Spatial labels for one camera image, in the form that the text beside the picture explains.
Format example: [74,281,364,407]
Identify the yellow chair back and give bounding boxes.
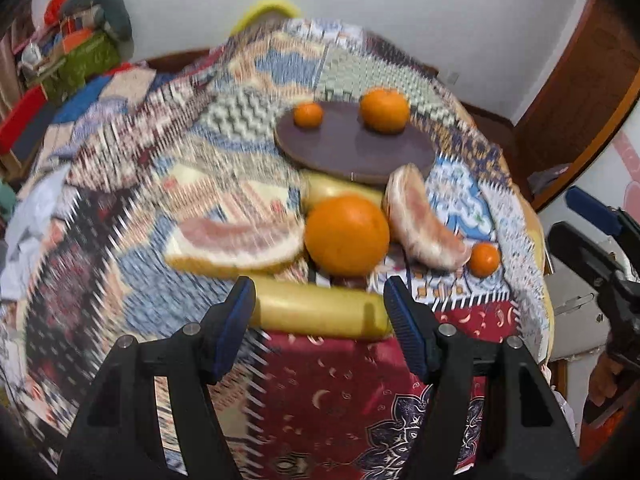
[230,0,303,36]

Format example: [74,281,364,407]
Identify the dark brown oval plate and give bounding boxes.
[273,102,436,186]

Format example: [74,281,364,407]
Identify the pomelo wedge with rind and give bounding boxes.
[164,217,305,278]

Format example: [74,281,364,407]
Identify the large orange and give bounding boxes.
[304,194,390,278]

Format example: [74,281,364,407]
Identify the dark green plush cushion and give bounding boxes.
[58,0,132,42]

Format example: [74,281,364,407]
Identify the white crumpled cloth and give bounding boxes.
[1,164,70,301]

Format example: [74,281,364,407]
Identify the red box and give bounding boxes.
[0,86,55,159]

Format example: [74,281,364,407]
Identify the medium orange on plate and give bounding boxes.
[359,88,410,136]

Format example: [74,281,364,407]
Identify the small mandarin on cloth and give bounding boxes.
[466,242,501,278]

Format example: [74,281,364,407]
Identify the small mandarin on plate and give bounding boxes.
[292,102,323,129]

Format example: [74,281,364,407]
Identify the colourful patchwork tablecloth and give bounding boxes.
[1,19,553,479]

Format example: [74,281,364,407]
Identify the brown wooden door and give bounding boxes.
[514,0,639,211]

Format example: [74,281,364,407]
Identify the peeled pomelo segment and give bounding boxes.
[382,164,471,272]

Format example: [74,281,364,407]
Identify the green patterned box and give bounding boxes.
[39,32,120,104]

